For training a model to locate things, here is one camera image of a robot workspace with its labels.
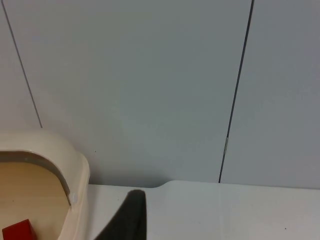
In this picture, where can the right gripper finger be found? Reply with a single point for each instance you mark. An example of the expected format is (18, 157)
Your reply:
(130, 220)

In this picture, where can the cream lid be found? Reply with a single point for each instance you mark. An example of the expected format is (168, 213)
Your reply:
(27, 185)

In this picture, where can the red block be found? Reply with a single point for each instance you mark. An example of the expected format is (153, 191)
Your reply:
(17, 231)

